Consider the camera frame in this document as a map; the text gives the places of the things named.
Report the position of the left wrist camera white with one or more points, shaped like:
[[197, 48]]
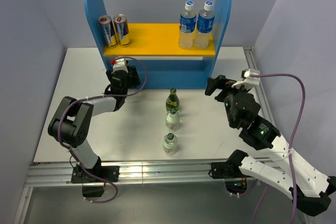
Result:
[[119, 65]]

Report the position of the aluminium rail frame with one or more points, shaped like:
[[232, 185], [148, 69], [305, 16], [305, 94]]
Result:
[[51, 167]]

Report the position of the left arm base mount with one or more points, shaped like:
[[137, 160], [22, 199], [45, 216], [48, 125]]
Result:
[[94, 181]]

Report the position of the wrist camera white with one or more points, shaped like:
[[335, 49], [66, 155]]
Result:
[[119, 65], [250, 79]]

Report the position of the clear glass bottle front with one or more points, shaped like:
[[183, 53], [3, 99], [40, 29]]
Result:
[[170, 143]]

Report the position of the clear glass bottle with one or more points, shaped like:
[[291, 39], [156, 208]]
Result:
[[172, 119], [170, 143]]

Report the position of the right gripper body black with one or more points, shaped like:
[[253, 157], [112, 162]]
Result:
[[228, 101]]

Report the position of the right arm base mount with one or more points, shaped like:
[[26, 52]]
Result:
[[235, 182]]

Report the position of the left energy drink can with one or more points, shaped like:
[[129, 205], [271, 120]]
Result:
[[107, 30]]

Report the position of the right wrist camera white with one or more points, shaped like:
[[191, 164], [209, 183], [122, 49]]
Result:
[[250, 79]]

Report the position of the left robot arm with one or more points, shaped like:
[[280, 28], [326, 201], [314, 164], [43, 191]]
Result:
[[70, 124]]

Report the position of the blue label water bottle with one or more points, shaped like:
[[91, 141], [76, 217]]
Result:
[[187, 25], [205, 21]]

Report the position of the yellow shelf board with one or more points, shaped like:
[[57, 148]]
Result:
[[156, 39]]

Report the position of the blue wooden shelf frame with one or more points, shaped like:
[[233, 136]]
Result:
[[167, 72]]

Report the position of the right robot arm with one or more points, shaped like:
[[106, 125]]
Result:
[[308, 188]]

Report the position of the energy drink can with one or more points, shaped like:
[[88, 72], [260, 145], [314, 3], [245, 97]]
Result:
[[107, 30], [122, 30]]

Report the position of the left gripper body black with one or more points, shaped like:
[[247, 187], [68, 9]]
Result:
[[125, 93]]

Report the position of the right energy drink can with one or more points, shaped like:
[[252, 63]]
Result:
[[122, 30]]

